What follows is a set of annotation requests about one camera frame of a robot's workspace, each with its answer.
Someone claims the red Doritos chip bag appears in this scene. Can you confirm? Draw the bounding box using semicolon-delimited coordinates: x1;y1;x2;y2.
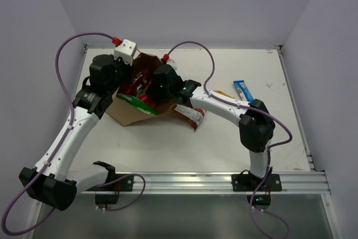
174;105;206;131

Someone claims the aluminium front rail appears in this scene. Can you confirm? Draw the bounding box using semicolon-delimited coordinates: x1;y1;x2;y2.
67;171;330;195

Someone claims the red fruit gummies bag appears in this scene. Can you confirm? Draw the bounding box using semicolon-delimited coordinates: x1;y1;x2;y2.
137;88;156;109

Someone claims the green snack bag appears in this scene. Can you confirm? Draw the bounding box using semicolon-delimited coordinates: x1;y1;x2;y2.
116;93;157;115

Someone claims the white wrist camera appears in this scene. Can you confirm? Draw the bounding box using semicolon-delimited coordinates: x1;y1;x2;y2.
162;54;178;71
112;37;137;66

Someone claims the red patterned snack bag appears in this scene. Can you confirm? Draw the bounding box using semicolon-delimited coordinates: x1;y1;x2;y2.
118;68;153;97

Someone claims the brown paper bag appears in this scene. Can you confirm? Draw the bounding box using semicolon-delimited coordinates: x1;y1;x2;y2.
106;53;177;126

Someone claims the blue snack bar wrapper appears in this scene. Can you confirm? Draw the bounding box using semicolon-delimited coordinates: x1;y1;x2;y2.
233;80;254;102

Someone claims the yellow M&M's candy packet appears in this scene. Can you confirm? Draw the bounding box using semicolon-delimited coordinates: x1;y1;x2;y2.
213;90;234;101

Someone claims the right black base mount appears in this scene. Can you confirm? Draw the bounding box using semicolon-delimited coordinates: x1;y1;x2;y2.
231;169;283;210

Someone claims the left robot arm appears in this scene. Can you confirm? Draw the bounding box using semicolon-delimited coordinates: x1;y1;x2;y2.
19;54;133;211

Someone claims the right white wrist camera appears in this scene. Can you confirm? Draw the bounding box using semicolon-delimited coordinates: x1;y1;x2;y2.
162;54;178;71

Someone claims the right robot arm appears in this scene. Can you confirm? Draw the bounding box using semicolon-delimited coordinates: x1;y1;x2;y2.
147;64;275;190

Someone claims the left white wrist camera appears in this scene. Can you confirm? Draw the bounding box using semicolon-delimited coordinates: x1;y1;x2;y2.
112;37;137;66

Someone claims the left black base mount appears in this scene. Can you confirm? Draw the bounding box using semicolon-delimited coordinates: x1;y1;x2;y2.
86;174;134;210

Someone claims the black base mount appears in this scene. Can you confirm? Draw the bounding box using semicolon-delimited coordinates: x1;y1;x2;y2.
86;174;134;210
231;169;283;210

